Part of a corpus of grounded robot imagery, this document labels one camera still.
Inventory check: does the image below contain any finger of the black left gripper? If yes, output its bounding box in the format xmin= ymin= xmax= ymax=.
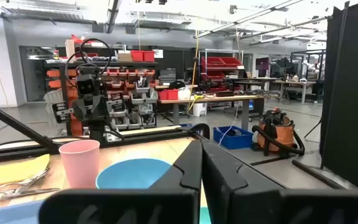
xmin=92 ymin=95 xmax=110 ymax=122
xmin=72 ymin=96 xmax=90 ymax=121

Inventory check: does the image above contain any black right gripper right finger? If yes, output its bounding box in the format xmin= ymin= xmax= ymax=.
xmin=201 ymin=139 xmax=358 ymax=224

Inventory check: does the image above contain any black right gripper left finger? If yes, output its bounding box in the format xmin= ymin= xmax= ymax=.
xmin=38 ymin=139 xmax=203 ymax=224

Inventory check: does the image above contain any blue plastic bowl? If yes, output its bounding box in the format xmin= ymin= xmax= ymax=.
xmin=95 ymin=158 xmax=173 ymax=190

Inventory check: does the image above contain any pink plastic cup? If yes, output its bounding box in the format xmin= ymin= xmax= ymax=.
xmin=58 ymin=139 xmax=101 ymax=190

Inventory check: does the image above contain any teal plastic plate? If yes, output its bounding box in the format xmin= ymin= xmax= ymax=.
xmin=199 ymin=203 xmax=213 ymax=224

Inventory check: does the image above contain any yellow cloth napkin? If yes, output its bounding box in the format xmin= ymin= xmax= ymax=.
xmin=0 ymin=153 xmax=50 ymax=190

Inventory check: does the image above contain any knife with pale handle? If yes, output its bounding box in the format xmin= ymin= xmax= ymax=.
xmin=0 ymin=187 xmax=61 ymax=205

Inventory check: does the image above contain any blue plastic tray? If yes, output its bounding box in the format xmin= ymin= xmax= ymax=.
xmin=0 ymin=200 xmax=44 ymax=224

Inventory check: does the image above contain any parts bin shelf rack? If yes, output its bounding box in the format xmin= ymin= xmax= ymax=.
xmin=44 ymin=60 xmax=160 ymax=136

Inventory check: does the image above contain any black vacuum wand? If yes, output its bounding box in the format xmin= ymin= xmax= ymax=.
xmin=291 ymin=159 xmax=348 ymax=190

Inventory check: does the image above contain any orange shop vacuum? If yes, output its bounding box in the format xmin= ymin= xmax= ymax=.
xmin=251 ymin=107 xmax=306 ymax=158

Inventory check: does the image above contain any blue storage bin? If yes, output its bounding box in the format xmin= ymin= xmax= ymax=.
xmin=213 ymin=125 xmax=255 ymax=151

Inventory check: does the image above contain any white bucket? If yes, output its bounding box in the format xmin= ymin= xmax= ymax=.
xmin=193 ymin=102 xmax=208 ymax=118

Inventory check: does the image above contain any wooden workbench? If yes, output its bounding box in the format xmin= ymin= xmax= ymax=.
xmin=157 ymin=94 xmax=265 ymax=131

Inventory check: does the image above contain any black curtain partition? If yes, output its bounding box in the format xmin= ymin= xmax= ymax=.
xmin=319 ymin=0 xmax=358 ymax=190

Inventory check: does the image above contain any monitor with magenta screen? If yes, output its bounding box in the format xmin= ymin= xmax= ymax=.
xmin=255 ymin=57 xmax=270 ymax=71

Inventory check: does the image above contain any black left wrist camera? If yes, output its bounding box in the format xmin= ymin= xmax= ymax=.
xmin=75 ymin=73 xmax=98 ymax=96

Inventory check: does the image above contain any black left wrist camera cable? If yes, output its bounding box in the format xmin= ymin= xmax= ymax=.
xmin=64 ymin=38 xmax=112 ymax=79

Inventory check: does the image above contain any white cable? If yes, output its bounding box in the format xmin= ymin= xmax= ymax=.
xmin=217 ymin=104 xmax=239 ymax=147

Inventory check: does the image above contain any yellow hanging power cord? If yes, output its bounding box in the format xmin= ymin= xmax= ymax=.
xmin=188 ymin=29 xmax=200 ymax=111

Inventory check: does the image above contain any wire rack with red bins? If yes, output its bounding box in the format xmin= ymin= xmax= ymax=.
xmin=198 ymin=49 xmax=245 ymax=94

